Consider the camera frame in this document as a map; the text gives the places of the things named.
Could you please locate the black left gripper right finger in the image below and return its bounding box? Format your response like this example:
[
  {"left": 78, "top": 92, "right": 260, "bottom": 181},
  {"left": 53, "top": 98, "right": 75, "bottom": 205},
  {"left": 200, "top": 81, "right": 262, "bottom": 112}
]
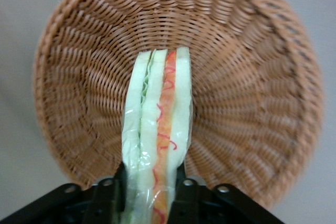
[{"left": 169, "top": 165, "right": 204, "bottom": 224}]

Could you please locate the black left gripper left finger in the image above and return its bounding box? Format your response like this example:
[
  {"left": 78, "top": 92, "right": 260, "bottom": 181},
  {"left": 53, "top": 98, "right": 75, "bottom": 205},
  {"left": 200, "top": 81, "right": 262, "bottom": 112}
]
[{"left": 85, "top": 163, "right": 129, "bottom": 224}]

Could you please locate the triangle sandwich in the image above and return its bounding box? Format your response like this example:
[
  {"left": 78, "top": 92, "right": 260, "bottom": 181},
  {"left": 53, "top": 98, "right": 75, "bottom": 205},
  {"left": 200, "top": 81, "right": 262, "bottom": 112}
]
[{"left": 119, "top": 46, "right": 195, "bottom": 224}]

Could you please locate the brown round wicker basket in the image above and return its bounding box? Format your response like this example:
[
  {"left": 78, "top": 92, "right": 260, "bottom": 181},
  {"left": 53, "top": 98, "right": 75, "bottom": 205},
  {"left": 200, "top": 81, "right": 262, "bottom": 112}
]
[{"left": 31, "top": 0, "right": 324, "bottom": 208}]

